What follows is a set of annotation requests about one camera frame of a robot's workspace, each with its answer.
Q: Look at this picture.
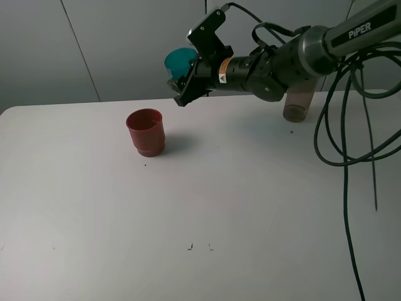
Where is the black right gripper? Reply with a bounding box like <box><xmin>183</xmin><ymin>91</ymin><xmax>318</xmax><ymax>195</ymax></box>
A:
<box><xmin>167</xmin><ymin>53</ymin><xmax>285</xmax><ymax>107</ymax></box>

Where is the teal translucent plastic cup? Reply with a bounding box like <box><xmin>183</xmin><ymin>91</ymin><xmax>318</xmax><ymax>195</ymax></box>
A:
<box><xmin>164</xmin><ymin>48</ymin><xmax>197</xmax><ymax>80</ymax></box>

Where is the clear smoky plastic bottle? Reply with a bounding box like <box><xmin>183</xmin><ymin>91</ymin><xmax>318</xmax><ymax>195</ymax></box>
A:
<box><xmin>283</xmin><ymin>79</ymin><xmax>318</xmax><ymax>123</ymax></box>

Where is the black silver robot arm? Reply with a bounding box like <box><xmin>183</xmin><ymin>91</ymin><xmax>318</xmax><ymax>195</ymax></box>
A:
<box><xmin>167</xmin><ymin>1</ymin><xmax>400</xmax><ymax>107</ymax></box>

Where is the red plastic cup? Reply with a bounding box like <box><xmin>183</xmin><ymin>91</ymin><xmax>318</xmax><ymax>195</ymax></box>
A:
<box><xmin>126</xmin><ymin>108</ymin><xmax>165</xmax><ymax>157</ymax></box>

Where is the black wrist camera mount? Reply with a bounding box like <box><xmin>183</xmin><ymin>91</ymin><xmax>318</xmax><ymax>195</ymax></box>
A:
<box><xmin>187</xmin><ymin>8</ymin><xmax>233</xmax><ymax>66</ymax></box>

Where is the black cable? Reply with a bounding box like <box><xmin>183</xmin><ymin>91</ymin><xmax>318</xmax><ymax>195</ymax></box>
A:
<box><xmin>221</xmin><ymin>2</ymin><xmax>401</xmax><ymax>301</ymax></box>

